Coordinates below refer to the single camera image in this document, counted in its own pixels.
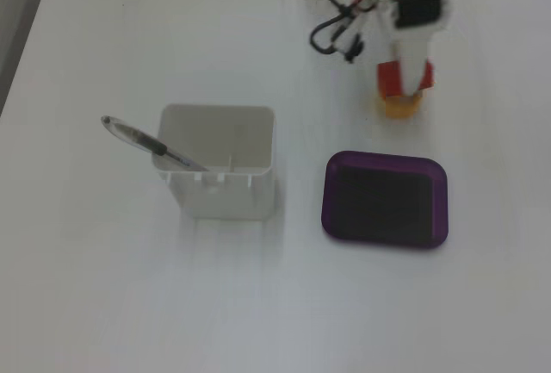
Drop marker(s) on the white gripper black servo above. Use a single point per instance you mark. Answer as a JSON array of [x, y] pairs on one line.
[[411, 56]]

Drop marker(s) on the red cube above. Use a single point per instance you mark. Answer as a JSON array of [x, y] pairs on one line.
[[388, 80]]

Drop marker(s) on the white plastic box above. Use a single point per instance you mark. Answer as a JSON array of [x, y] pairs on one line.
[[224, 196]]

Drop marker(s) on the yellow tape roll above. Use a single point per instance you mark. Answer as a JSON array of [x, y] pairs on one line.
[[398, 108]]

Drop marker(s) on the purple tray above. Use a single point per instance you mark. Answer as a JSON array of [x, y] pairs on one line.
[[383, 200]]

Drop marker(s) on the clear ballpoint pen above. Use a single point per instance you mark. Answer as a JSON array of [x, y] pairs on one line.
[[138, 135]]

